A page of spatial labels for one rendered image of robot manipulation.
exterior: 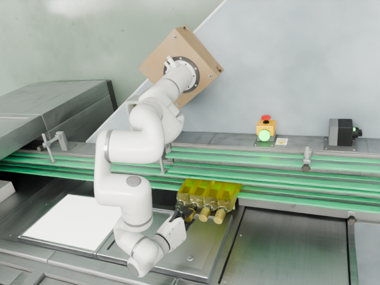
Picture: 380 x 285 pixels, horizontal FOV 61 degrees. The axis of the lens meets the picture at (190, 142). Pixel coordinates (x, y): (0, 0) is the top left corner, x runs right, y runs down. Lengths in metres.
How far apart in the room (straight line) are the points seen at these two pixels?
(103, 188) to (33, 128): 1.22
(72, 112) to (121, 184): 1.43
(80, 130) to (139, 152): 1.48
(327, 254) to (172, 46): 0.97
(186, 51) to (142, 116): 0.51
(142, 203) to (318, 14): 0.88
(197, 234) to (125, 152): 0.64
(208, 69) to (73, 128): 1.18
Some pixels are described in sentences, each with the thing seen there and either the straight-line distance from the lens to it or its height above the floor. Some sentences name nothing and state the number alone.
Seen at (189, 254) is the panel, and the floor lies 1.23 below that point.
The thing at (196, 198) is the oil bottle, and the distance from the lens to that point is 1.30.
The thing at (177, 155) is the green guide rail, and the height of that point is 0.96.
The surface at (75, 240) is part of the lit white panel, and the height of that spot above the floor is 1.27.
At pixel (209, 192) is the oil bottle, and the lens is 1.31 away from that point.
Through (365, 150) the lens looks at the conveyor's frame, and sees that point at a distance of 1.34.
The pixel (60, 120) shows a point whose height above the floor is 0.64.
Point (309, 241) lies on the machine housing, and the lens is 1.38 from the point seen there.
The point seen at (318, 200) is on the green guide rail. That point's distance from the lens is 1.37.
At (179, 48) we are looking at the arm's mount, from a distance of 1.31.
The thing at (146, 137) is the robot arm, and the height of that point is 1.40.
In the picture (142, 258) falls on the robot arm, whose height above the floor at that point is 1.46.
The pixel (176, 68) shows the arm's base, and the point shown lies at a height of 0.90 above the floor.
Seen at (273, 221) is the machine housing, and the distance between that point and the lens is 1.45.
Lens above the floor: 2.03
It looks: 55 degrees down
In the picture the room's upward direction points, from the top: 142 degrees counter-clockwise
